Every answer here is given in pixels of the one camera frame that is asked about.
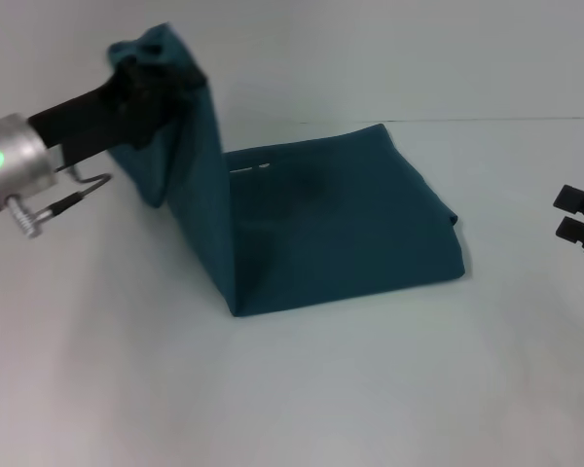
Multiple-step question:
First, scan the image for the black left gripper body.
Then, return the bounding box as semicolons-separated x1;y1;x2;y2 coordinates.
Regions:
27;77;137;162

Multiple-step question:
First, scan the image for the teal blue shirt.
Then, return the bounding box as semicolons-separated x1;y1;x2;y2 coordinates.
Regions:
106;21;469;320

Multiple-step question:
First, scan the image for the dark left arm cable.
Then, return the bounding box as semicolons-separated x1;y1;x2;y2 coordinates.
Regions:
7;164;114;240

